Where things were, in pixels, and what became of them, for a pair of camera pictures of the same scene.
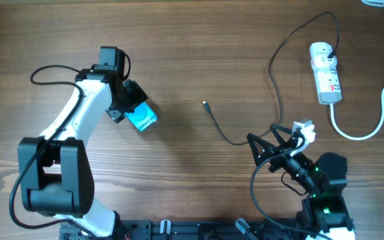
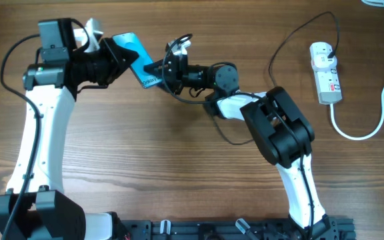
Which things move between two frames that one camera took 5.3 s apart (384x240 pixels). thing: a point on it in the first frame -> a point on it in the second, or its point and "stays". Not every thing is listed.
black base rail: (193, 230) stays
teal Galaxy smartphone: (143, 117) -> (146, 77)
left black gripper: (125, 107) -> (111, 57)
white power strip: (328, 85) stays
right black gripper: (281, 155) -> (173, 70)
